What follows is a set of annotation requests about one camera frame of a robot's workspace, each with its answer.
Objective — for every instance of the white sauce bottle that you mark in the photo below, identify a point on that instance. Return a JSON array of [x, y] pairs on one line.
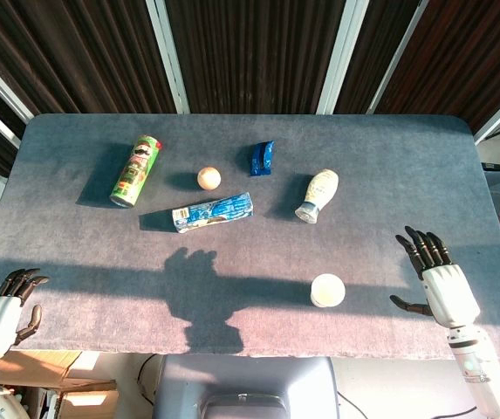
[[319, 190]]

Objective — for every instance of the brown cardboard box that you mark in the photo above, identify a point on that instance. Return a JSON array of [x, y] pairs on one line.
[[64, 384]]

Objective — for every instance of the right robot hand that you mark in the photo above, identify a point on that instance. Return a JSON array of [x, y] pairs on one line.
[[443, 288]]

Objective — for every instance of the blue-grey table cloth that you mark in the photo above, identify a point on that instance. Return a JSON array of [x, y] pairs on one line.
[[249, 244]]

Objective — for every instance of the small blue snack packet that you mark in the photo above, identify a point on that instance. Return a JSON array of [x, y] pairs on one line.
[[262, 158]]

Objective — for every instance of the beige ball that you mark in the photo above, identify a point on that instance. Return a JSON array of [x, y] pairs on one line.
[[209, 178]]

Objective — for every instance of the blue cookie package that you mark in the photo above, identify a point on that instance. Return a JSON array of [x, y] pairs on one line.
[[213, 212]]

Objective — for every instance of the white paper cup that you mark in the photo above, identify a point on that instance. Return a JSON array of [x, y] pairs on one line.
[[327, 290]]

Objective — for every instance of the grey robot body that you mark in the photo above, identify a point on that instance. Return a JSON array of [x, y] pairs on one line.
[[245, 388]]

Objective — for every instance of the green chips can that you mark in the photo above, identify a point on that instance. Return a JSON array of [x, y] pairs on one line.
[[137, 170]]

